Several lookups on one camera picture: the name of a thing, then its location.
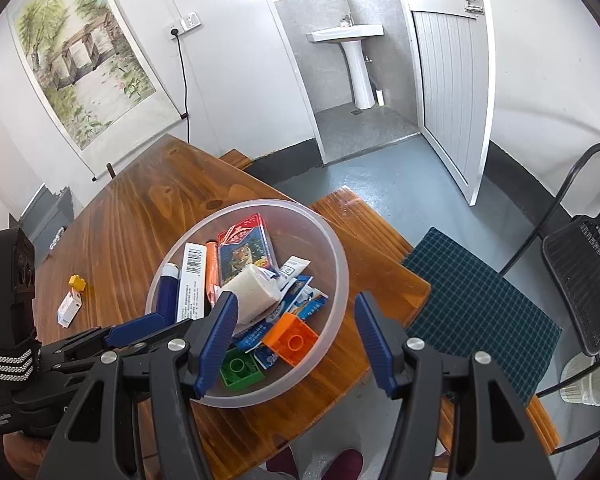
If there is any white pedestal sink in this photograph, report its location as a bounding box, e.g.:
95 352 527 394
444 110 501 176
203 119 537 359
306 12 385 110

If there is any orange tube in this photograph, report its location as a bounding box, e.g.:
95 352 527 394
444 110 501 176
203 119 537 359
204 240 221 307

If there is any wooden bench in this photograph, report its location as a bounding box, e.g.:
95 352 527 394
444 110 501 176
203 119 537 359
220 148 254 171
310 186 564 472

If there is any green checkered cushion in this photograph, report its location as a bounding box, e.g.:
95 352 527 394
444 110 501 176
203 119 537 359
401 226 564 406

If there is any white plastic basket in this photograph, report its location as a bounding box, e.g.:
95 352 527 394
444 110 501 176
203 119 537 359
560 355 600 407

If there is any dark blue tube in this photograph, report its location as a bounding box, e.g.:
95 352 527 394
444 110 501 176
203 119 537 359
155 262 182 326

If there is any clear plastic bowl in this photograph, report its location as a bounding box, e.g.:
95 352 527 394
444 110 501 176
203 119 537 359
145 199 351 409

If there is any white gauze roll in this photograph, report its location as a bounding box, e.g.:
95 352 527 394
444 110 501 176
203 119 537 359
215 265 281 336

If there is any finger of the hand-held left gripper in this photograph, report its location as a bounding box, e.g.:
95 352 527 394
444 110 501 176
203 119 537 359
50 321 181 380
40 311 170 362

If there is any wall scroll painting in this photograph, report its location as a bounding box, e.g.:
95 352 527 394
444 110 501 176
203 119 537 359
7 0 189 182

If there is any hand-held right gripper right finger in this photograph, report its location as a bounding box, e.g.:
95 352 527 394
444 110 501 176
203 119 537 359
354 291 556 480

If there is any white tube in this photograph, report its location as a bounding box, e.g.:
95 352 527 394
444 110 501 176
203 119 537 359
272 255 312 291

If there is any white door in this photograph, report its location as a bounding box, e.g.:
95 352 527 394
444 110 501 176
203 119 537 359
397 0 496 207

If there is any black metal chair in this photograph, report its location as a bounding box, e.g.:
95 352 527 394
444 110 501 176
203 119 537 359
500 142 600 457

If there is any person's maroon shoe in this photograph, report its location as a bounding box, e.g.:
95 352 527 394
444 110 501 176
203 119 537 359
320 449 365 480
265 447 301 480

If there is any small white blue medicine box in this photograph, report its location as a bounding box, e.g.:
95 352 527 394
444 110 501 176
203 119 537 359
56 290 84 330

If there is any large blue white medicine box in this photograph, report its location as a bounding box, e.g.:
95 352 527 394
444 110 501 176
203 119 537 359
172 242 209 324

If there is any black power cable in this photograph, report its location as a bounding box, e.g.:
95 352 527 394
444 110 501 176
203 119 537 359
172 30 191 144

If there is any green building block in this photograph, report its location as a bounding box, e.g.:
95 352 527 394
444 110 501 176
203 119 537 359
219 346 266 389

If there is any blue white packet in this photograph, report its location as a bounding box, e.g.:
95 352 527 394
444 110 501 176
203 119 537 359
235 275 329 369

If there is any grey cabinet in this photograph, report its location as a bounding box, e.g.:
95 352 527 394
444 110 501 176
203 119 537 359
9 185 76 261

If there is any red blue card box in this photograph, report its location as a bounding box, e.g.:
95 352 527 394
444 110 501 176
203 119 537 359
216 213 280 291

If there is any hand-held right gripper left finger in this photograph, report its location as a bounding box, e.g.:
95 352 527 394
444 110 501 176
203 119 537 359
35 290 240 480

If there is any large orange building block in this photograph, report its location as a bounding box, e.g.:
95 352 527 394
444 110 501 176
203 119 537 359
261 312 319 367

